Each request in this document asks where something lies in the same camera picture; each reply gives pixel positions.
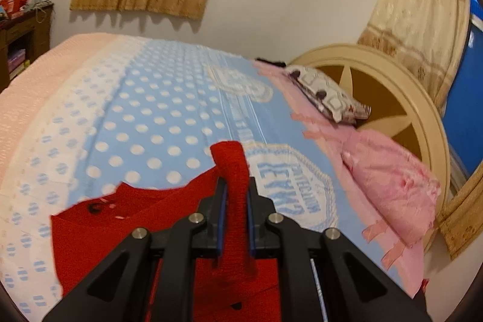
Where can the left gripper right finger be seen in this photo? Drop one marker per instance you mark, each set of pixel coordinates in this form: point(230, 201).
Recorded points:
point(323, 276)

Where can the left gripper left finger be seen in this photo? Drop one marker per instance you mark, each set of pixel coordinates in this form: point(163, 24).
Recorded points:
point(149, 276)

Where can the red knitted sweater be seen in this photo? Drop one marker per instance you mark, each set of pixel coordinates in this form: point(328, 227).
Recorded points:
point(236, 287)

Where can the pink blanket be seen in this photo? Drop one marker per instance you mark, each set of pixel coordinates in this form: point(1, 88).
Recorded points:
point(386, 195)

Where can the pink and blue bed sheet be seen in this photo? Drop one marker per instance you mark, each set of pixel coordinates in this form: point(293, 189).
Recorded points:
point(100, 109)

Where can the patterned white pillow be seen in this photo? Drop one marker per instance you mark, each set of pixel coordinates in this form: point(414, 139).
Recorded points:
point(327, 96)

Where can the cream round headboard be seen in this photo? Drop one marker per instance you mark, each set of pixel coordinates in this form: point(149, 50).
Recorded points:
point(401, 109)

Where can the brown wooden desk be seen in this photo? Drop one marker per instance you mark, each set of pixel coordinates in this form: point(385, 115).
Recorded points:
point(29, 33)

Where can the beige side curtain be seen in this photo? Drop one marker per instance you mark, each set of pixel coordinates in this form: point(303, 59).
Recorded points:
point(427, 37)

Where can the pile of items on desk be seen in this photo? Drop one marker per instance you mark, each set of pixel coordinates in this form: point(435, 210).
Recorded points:
point(12, 9)

